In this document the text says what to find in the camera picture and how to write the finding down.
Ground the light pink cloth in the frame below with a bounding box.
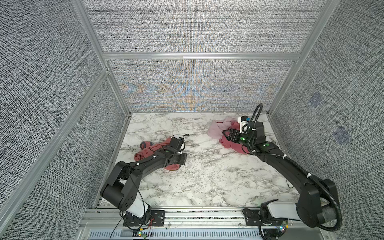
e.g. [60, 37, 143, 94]
[207, 117, 240, 140]

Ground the aluminium corner post left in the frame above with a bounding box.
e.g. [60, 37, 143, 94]
[71, 1, 132, 116]

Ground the pink shirt with grey trim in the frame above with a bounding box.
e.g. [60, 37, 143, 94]
[130, 137, 185, 175]

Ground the dark pink cloth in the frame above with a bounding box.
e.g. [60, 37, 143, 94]
[219, 134, 251, 155]

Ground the black corrugated cable conduit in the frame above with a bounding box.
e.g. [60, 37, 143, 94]
[244, 103, 343, 232]

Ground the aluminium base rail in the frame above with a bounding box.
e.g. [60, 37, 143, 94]
[74, 206, 337, 240]

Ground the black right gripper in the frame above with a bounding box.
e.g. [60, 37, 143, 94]
[222, 128, 255, 149]

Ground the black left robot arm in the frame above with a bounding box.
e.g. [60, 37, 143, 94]
[100, 135, 187, 218]

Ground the aluminium horizontal back bar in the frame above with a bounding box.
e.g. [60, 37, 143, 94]
[103, 53, 301, 61]

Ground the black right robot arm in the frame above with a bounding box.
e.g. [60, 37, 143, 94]
[222, 122, 343, 232]

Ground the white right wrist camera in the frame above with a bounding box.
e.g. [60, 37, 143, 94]
[238, 116, 251, 134]

